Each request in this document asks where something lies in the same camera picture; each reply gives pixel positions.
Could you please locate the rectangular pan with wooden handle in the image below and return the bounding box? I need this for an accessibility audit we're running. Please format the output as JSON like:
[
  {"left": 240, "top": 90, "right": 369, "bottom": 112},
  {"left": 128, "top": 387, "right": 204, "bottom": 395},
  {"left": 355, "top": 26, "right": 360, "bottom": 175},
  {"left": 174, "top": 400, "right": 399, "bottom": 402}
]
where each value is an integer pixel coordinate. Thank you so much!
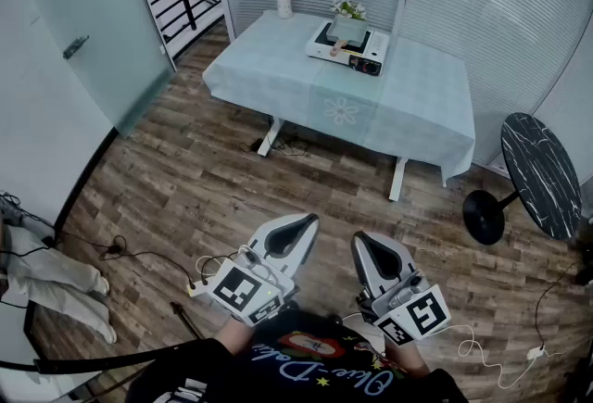
[{"left": 323, "top": 15, "right": 370, "bottom": 57}]

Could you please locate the person's black printed shirt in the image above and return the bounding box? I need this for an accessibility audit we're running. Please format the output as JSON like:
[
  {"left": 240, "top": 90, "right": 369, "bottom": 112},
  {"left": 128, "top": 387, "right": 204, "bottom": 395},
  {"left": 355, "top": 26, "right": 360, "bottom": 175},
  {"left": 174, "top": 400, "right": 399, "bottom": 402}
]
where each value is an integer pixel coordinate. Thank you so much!
[{"left": 124, "top": 308, "right": 469, "bottom": 403}]

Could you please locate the person's left forearm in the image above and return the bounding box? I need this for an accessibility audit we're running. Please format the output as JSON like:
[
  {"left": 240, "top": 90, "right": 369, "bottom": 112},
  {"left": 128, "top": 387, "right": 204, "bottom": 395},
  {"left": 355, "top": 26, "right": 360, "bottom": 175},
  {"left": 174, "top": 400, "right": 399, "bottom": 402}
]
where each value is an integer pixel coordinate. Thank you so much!
[{"left": 215, "top": 315, "right": 254, "bottom": 354}]

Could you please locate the light blue tablecloth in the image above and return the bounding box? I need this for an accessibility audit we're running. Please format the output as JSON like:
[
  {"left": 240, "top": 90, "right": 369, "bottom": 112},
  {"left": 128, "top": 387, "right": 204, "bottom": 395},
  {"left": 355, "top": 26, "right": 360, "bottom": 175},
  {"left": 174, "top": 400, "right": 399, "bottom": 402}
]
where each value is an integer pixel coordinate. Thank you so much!
[{"left": 202, "top": 9, "right": 477, "bottom": 183}]

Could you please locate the pink flower bouquet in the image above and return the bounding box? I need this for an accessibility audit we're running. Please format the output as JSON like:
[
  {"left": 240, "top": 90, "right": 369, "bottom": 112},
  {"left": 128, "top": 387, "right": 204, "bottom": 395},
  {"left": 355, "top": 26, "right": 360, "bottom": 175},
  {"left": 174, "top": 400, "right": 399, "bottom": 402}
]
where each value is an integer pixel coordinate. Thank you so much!
[{"left": 329, "top": 0, "right": 368, "bottom": 21}]

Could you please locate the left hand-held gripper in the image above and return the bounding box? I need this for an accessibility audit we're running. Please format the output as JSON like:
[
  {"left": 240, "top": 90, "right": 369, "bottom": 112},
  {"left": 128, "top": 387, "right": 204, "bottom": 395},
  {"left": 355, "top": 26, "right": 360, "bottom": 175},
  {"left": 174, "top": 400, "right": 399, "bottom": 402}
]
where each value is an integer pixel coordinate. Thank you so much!
[{"left": 203, "top": 213, "right": 320, "bottom": 328}]

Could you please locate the white adapter with cable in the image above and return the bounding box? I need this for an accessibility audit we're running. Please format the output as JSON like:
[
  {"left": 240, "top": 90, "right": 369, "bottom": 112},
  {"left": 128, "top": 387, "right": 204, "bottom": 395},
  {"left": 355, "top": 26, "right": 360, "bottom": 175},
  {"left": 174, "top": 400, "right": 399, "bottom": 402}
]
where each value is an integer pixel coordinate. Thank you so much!
[
  {"left": 435, "top": 321, "right": 564, "bottom": 389},
  {"left": 187, "top": 252, "right": 242, "bottom": 299}
]

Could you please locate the dark metal rod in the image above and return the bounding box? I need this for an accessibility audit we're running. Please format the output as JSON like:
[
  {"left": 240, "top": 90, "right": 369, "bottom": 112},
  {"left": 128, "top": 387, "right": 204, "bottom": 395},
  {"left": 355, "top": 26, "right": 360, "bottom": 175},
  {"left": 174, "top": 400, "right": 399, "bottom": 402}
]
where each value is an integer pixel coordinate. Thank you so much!
[{"left": 169, "top": 301, "right": 205, "bottom": 342}]

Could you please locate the black floor cable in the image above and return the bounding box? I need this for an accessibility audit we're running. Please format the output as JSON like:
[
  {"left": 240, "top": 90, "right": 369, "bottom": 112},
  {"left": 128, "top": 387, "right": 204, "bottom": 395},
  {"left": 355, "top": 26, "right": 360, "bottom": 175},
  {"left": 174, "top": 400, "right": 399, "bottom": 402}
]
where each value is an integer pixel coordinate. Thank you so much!
[{"left": 45, "top": 229, "right": 198, "bottom": 289}]

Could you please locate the black marble round side table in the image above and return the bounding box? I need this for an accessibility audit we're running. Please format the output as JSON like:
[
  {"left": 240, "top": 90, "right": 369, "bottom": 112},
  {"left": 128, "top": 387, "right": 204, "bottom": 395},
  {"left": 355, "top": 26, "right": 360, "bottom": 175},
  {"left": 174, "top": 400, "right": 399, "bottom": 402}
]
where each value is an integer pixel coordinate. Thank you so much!
[{"left": 461, "top": 112, "right": 583, "bottom": 247}]

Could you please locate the person's right forearm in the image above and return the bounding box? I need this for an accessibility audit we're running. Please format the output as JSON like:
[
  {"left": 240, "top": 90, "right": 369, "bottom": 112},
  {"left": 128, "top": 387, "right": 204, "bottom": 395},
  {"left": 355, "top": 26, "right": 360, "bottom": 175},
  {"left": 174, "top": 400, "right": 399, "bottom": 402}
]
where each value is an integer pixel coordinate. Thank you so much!
[{"left": 393, "top": 338, "right": 430, "bottom": 379}]

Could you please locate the white table frame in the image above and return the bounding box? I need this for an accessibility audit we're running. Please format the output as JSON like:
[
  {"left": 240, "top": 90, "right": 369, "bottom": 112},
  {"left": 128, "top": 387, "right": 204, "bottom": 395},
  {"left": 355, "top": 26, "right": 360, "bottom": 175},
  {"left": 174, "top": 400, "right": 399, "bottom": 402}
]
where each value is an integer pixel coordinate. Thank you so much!
[{"left": 257, "top": 117, "right": 409, "bottom": 202}]

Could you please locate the white induction cooker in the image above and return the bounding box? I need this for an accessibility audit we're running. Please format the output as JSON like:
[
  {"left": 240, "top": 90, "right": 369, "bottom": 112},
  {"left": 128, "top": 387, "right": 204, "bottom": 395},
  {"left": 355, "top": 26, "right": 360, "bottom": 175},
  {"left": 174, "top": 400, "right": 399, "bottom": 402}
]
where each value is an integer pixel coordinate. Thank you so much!
[{"left": 304, "top": 19, "right": 390, "bottom": 77}]

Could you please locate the metal door handle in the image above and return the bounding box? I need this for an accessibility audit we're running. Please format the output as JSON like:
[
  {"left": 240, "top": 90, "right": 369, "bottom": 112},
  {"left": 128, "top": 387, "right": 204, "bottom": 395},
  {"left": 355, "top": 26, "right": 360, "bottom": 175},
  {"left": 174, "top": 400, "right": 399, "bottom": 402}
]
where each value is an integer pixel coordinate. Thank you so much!
[{"left": 62, "top": 34, "right": 90, "bottom": 60}]

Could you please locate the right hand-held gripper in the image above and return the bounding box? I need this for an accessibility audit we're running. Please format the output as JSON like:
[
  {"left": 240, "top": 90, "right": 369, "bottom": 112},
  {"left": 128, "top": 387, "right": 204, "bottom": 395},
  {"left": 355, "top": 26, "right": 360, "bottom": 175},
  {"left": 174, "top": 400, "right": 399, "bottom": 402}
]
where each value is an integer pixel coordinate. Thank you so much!
[{"left": 351, "top": 232, "right": 452, "bottom": 347}]

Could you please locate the thin black cable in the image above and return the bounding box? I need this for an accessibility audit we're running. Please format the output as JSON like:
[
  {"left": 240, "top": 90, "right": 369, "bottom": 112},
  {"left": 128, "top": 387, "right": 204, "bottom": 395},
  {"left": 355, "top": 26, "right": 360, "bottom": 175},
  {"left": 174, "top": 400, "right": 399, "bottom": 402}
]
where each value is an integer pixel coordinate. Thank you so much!
[{"left": 534, "top": 259, "right": 580, "bottom": 349}]

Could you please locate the black strap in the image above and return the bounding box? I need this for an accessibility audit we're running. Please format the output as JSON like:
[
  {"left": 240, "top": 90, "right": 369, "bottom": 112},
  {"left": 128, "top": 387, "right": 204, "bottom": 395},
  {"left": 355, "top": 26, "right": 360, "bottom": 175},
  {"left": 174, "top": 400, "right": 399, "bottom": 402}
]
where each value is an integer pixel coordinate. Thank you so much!
[{"left": 0, "top": 343, "right": 196, "bottom": 375}]

